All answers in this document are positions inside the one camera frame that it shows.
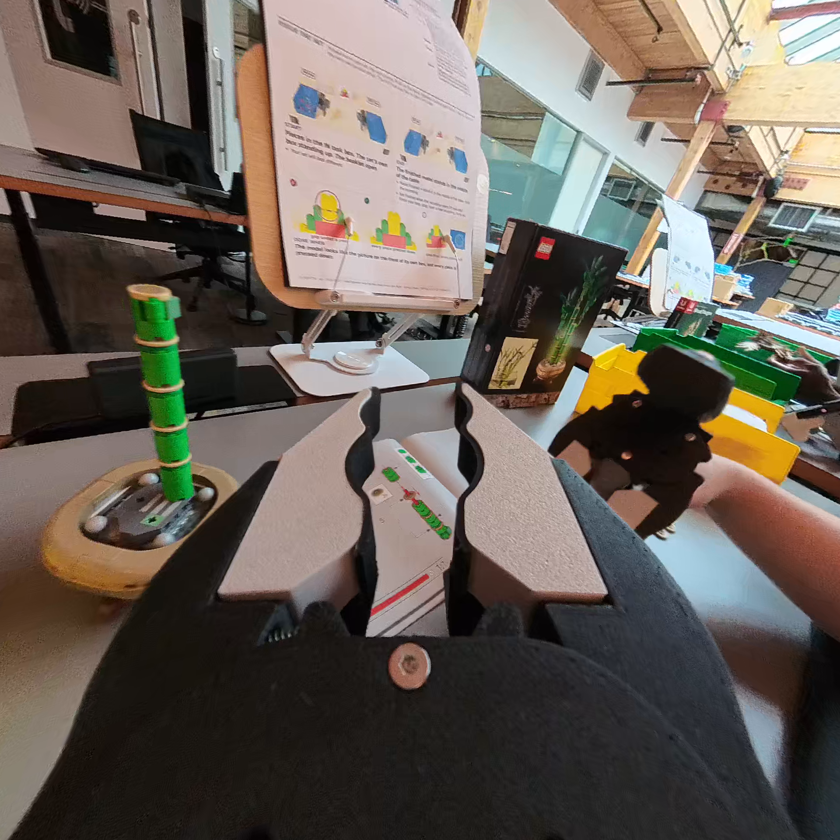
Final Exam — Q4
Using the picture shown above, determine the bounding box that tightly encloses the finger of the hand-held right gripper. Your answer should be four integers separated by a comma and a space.
560, 438, 598, 476
592, 458, 649, 508

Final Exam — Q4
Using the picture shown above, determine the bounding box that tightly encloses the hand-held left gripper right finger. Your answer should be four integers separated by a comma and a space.
451, 382, 609, 608

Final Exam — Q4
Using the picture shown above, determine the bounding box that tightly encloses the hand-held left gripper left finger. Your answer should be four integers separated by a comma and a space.
217, 387, 383, 611

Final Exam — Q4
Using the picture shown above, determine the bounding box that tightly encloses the person's right forearm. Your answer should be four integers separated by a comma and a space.
689, 453, 840, 647

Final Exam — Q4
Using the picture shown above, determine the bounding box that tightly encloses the grey desk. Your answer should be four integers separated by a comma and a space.
0, 377, 815, 837

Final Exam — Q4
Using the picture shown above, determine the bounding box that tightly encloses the wooden side desk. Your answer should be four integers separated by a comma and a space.
0, 144, 250, 355

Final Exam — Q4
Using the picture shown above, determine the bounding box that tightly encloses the yellow storage bin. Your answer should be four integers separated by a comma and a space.
574, 344, 803, 487

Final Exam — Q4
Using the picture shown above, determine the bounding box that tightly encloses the green storage bin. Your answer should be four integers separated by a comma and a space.
714, 322, 837, 368
633, 327, 803, 403

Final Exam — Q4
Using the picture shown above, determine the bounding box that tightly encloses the open instruction booklet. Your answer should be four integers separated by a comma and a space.
364, 433, 473, 637

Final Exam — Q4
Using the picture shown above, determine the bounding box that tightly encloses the small toy set box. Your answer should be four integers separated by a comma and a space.
666, 298, 721, 337

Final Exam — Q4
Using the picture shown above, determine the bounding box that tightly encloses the black toy set box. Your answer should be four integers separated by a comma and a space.
459, 218, 630, 409

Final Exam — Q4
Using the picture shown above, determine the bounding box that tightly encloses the brown branch toy model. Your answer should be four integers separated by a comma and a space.
735, 331, 840, 408

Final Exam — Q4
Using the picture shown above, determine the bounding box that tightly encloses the black plastic case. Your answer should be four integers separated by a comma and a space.
13, 346, 296, 441

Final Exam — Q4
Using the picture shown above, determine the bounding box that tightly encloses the green bamboo toy model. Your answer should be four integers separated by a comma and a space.
41, 283, 240, 614

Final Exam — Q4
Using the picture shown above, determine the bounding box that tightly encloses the document stand with paper sheet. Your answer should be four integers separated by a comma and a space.
650, 193, 716, 316

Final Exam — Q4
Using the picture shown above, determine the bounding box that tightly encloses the black office chair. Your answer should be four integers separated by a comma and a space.
167, 171, 270, 326

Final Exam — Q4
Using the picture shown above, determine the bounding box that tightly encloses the wooden document stand white base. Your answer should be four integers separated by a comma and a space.
235, 42, 492, 399

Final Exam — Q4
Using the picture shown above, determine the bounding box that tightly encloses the printed instruction paper sheet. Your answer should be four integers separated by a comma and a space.
261, 0, 483, 301

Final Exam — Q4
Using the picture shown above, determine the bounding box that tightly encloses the black monitor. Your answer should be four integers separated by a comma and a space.
129, 108, 227, 191

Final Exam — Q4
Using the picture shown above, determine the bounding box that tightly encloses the white door with window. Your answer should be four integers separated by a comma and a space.
0, 0, 161, 151

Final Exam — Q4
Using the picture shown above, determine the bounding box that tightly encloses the wall air vent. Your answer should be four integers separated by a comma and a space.
576, 49, 606, 101

